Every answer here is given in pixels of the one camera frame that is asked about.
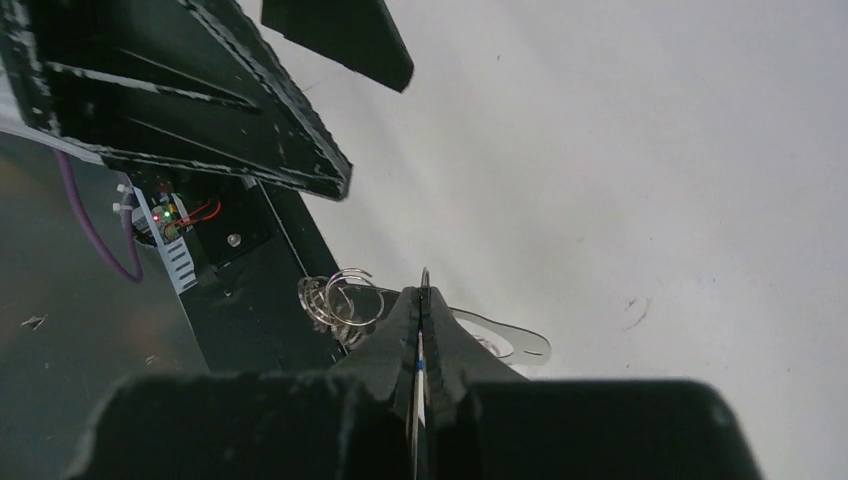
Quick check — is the left circuit board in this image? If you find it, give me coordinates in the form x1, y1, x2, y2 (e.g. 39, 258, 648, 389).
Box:
131, 186, 222, 295

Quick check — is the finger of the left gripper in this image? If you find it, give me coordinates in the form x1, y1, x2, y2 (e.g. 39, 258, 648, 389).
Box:
1, 1, 353, 200
261, 0, 414, 92

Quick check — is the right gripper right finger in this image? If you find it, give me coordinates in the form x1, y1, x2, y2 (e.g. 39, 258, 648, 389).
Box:
419, 287, 526, 430

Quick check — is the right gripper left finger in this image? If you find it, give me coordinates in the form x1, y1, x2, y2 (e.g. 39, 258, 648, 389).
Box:
331, 287, 421, 431

